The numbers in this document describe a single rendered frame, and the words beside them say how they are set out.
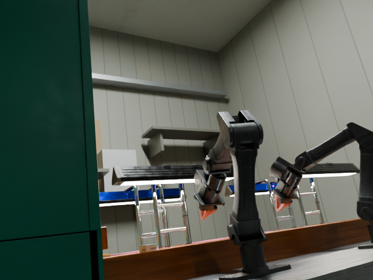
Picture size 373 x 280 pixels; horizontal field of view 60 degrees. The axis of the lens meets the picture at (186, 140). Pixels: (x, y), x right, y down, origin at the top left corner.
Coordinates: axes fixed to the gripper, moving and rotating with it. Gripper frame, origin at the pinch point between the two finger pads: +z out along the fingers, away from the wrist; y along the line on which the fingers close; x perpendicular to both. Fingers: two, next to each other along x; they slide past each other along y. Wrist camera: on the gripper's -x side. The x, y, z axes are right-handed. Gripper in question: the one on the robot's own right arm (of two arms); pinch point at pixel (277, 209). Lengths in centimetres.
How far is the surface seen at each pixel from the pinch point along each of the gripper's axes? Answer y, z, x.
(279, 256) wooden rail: 18.0, 0.8, 22.4
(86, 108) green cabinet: 85, -36, -14
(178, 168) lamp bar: 37.2, -2.4, -29.4
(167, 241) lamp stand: 28, 48, -33
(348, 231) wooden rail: -23.8, -1.8, 19.4
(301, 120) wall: -175, 22, -149
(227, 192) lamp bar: -31, 44, -64
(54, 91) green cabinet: 93, -39, -18
